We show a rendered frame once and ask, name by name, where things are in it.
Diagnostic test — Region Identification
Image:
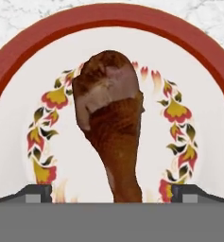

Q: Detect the red-rimmed floral white plate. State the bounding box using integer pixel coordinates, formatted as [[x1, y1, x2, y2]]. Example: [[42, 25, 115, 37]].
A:
[[0, 2, 224, 204]]

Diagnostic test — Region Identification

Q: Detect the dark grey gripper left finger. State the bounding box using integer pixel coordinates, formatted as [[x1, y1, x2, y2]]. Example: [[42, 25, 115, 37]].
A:
[[0, 183, 53, 204]]

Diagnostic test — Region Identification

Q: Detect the brown chicken drumstick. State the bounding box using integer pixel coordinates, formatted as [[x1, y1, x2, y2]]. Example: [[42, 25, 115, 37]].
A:
[[71, 49, 146, 204]]

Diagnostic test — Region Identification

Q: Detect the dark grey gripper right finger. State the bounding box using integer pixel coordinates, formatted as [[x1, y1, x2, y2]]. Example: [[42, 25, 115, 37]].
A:
[[171, 183, 224, 204]]

